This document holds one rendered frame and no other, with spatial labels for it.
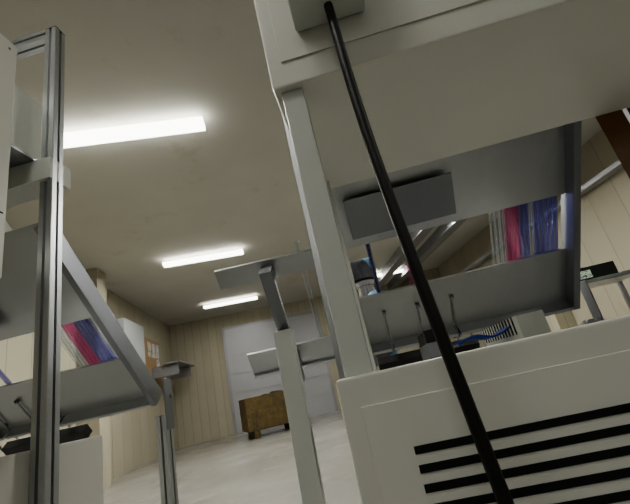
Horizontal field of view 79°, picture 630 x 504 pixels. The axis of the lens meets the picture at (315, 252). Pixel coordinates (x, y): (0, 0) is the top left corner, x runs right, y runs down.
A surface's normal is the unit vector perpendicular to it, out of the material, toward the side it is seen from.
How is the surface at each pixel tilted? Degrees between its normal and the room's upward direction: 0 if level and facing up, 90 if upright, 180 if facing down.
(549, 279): 133
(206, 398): 90
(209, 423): 90
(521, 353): 90
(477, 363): 90
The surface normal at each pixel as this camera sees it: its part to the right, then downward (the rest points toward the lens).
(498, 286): 0.01, 0.40
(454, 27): -0.17, -0.30
